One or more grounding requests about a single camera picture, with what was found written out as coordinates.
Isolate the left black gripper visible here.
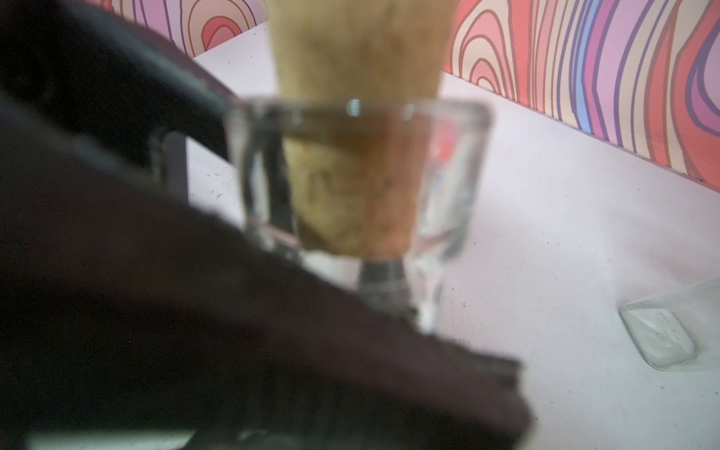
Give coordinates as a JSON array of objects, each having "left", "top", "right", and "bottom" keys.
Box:
[{"left": 1, "top": 1, "right": 533, "bottom": 449}]

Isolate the clear bottle red label cork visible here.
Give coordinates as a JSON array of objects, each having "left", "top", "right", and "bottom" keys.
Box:
[{"left": 224, "top": 1, "right": 492, "bottom": 333}]

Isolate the clear bottle blue label cork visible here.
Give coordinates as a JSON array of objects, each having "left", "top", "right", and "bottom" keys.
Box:
[{"left": 619, "top": 277, "right": 719, "bottom": 371}]

